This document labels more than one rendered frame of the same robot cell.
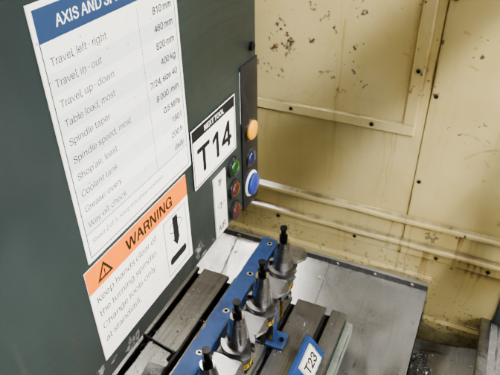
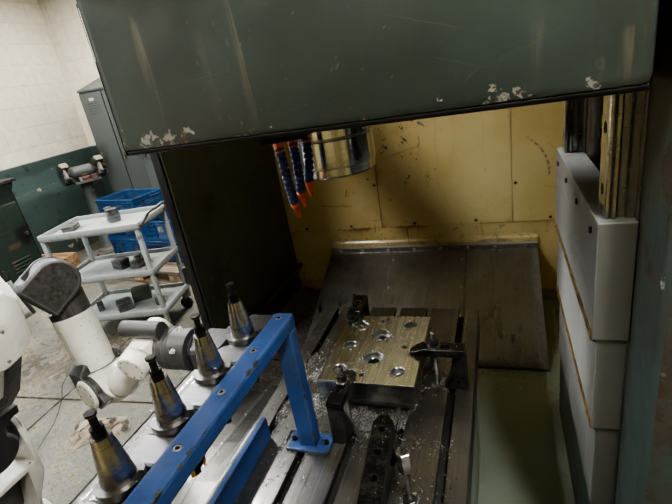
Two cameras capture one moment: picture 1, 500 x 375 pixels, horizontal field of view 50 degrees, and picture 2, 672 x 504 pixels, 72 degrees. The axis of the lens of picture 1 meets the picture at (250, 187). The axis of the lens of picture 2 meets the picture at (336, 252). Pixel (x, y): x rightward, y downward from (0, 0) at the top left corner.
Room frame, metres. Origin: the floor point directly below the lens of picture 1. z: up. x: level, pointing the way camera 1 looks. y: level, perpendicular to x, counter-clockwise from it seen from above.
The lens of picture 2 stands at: (1.31, 0.22, 1.65)
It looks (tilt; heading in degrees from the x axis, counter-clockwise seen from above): 22 degrees down; 176
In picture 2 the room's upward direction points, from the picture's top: 10 degrees counter-clockwise
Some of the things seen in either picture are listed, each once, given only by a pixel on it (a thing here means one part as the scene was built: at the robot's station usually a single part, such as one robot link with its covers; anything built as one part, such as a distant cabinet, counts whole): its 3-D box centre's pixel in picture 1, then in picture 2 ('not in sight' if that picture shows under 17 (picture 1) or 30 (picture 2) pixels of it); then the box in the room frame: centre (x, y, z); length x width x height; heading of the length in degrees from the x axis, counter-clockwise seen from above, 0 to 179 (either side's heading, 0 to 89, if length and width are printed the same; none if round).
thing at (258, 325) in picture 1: (250, 324); (195, 396); (0.69, 0.00, 1.21); 0.07 x 0.05 x 0.01; 65
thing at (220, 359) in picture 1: (225, 368); (230, 355); (0.59, 0.05, 1.21); 0.07 x 0.05 x 0.01; 65
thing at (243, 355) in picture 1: (238, 344); (213, 374); (0.64, 0.03, 1.21); 0.06 x 0.06 x 0.03
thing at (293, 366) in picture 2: not in sight; (298, 390); (0.52, 0.15, 1.05); 0.10 x 0.05 x 0.30; 65
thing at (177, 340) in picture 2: not in sight; (204, 348); (0.50, -0.02, 1.18); 0.13 x 0.12 x 0.10; 155
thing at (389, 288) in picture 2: not in sight; (417, 310); (-0.20, 0.59, 0.75); 0.89 x 0.67 x 0.26; 65
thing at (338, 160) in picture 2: not in sight; (332, 140); (0.40, 0.31, 1.52); 0.16 x 0.16 x 0.12
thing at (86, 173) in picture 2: not in sight; (94, 205); (-4.47, -2.22, 0.57); 0.47 x 0.37 x 1.14; 129
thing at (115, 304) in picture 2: not in sight; (127, 269); (-2.14, -1.17, 0.48); 0.87 x 0.46 x 0.96; 78
